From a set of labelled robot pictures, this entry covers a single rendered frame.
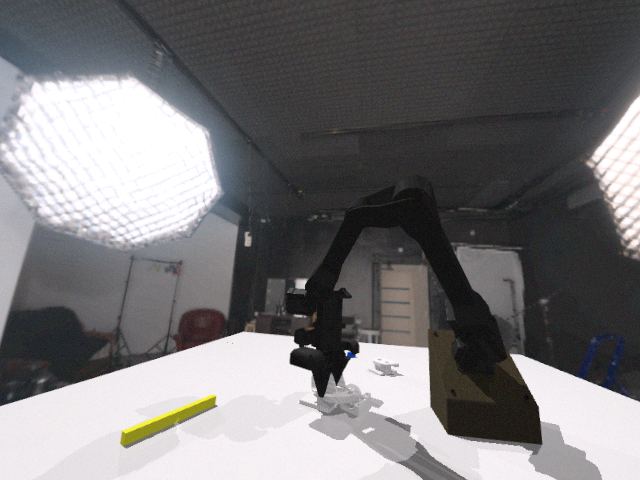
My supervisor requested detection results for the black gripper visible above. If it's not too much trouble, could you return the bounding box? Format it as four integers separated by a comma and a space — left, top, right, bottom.
289, 318, 360, 398

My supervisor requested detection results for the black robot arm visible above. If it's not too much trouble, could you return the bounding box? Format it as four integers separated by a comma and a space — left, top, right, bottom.
286, 175, 507, 376

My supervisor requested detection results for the yellow flat bar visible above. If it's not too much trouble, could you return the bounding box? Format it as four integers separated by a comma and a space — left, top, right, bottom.
120, 395, 216, 446

